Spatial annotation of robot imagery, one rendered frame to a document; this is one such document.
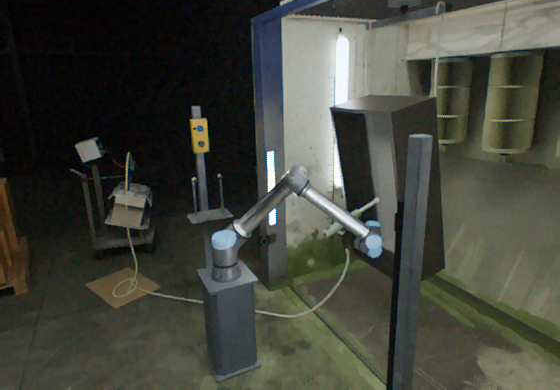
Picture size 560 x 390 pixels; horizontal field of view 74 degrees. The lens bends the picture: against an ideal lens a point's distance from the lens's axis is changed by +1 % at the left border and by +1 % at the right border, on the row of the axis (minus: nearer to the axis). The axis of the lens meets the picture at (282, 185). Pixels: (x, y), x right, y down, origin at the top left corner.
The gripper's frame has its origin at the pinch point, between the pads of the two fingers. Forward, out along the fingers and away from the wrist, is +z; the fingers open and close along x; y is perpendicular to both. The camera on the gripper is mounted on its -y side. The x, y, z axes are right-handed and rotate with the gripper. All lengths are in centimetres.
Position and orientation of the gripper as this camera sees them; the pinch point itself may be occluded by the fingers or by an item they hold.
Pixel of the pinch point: (339, 228)
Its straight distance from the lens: 258.5
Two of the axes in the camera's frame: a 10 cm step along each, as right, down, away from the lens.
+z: -4.8, -2.5, 8.4
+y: 3.6, 8.2, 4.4
